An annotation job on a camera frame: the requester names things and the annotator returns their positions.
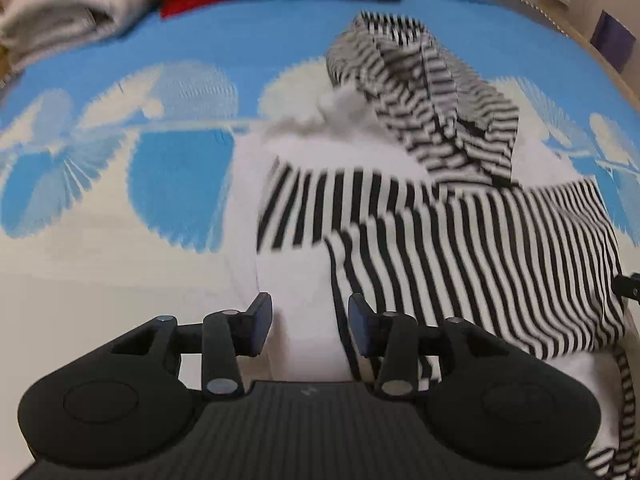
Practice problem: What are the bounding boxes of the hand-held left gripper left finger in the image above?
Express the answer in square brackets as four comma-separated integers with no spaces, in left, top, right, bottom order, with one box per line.
[108,291,274,402]

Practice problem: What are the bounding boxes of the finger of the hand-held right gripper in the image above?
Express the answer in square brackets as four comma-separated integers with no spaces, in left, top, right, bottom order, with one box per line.
[614,272,640,305]

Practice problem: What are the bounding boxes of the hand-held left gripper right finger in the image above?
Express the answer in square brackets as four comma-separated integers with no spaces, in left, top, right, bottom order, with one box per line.
[348,293,507,398]

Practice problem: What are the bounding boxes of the white black striped small hoodie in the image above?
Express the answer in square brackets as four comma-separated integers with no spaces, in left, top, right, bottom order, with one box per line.
[225,10,640,480]

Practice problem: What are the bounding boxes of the purple box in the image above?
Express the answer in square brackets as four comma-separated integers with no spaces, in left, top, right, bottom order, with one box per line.
[590,10,637,74]

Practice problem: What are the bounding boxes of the blue white printed blanket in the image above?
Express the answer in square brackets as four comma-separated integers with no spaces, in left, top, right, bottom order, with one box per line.
[0,0,640,480]

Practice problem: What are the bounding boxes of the beige folded cloth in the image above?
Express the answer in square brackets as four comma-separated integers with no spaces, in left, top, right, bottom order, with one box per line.
[0,0,157,78]

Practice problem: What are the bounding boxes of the wooden bed frame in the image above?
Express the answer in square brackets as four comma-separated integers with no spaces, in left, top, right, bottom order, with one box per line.
[532,0,640,98]

